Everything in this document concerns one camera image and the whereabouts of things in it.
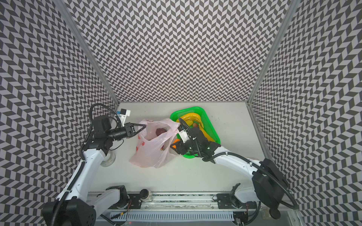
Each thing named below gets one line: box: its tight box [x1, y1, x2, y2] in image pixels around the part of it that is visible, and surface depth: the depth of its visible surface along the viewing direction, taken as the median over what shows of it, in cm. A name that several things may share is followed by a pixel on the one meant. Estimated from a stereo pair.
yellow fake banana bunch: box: [176, 113, 206, 132], surface depth 101 cm
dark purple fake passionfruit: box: [155, 128, 167, 137], surface depth 96 cm
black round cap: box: [269, 208, 281, 220], surface depth 64 cm
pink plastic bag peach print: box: [129, 118, 181, 169], surface depth 70 cm
